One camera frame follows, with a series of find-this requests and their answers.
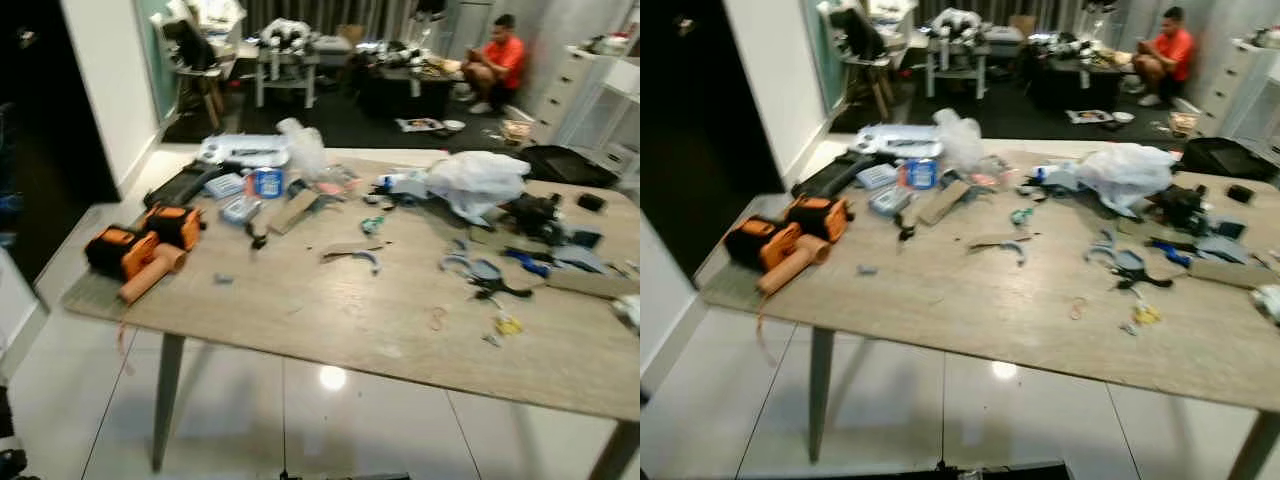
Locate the black bulky device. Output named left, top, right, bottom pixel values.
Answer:
left=499, top=192, right=567, bottom=247
left=1149, top=184, right=1217, bottom=239

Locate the low black table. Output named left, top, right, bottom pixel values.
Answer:
left=1029, top=44, right=1127, bottom=112
left=356, top=50, right=462, bottom=122

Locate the black backpack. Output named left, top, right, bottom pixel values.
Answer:
left=519, top=144, right=622, bottom=190
left=1179, top=136, right=1280, bottom=184

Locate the long brown cardboard strip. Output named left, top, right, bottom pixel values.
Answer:
left=544, top=267, right=641, bottom=300
left=1187, top=257, right=1280, bottom=292

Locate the black flat case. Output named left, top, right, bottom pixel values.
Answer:
left=792, top=152, right=882, bottom=199
left=170, top=160, right=247, bottom=210

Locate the light blue packet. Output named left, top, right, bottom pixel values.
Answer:
left=204, top=172, right=249, bottom=200
left=856, top=162, right=900, bottom=192

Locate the black forked plastic part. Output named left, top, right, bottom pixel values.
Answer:
left=1109, top=264, right=1174, bottom=292
left=469, top=274, right=532, bottom=302

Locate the blue hand tool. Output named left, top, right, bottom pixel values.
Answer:
left=502, top=247, right=554, bottom=279
left=1147, top=237, right=1194, bottom=269

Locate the brown cardboard piece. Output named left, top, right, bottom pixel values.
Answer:
left=917, top=179, right=974, bottom=228
left=267, top=187, right=322, bottom=237

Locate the grey blue small box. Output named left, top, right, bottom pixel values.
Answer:
left=867, top=185, right=914, bottom=217
left=219, top=194, right=264, bottom=225

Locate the clear crumpled plastic bag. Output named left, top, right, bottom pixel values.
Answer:
left=932, top=107, right=987, bottom=172
left=276, top=117, right=329, bottom=182

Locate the wooden chair with black bag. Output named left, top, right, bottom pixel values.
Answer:
left=828, top=7, right=902, bottom=122
left=163, top=18, right=237, bottom=132

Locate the small white side table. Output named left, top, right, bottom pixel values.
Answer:
left=924, top=37, right=992, bottom=102
left=254, top=44, right=322, bottom=110

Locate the white drawer cabinet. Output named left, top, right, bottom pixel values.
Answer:
left=529, top=44, right=641, bottom=163
left=1194, top=37, right=1280, bottom=142

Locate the white crumpled plastic bag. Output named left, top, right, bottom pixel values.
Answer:
left=1074, top=142, right=1182, bottom=218
left=424, top=151, right=532, bottom=227

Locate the long wooden table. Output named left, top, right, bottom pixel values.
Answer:
left=700, top=148, right=1280, bottom=480
left=62, top=150, right=641, bottom=475

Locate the person in orange shirt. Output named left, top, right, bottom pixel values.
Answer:
left=461, top=13, right=528, bottom=115
left=1132, top=6, right=1198, bottom=108

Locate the small orange black tool bag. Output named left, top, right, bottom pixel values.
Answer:
left=140, top=203, right=207, bottom=252
left=783, top=194, right=855, bottom=245

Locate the orange cardboard tube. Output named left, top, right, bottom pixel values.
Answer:
left=756, top=234, right=832, bottom=297
left=118, top=243, right=189, bottom=305

